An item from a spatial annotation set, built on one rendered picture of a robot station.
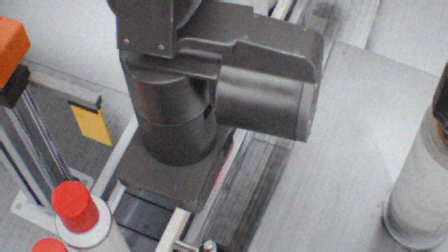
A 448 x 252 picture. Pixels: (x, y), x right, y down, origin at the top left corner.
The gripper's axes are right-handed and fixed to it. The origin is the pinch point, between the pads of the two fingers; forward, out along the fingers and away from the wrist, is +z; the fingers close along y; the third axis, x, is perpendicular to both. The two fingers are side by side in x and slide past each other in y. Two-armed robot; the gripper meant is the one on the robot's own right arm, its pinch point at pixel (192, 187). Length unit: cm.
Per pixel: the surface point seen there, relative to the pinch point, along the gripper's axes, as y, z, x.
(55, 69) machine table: 17.1, 17.6, 30.5
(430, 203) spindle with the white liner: 6.9, 2.5, -21.2
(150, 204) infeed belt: 2.0, 13.2, 7.3
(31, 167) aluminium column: -1.9, 5.8, 18.7
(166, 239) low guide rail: -2.3, 9.9, 3.0
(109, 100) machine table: 15.2, 17.9, 20.4
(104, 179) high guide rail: -0.3, 5.0, 10.0
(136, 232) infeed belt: -1.5, 13.8, 7.5
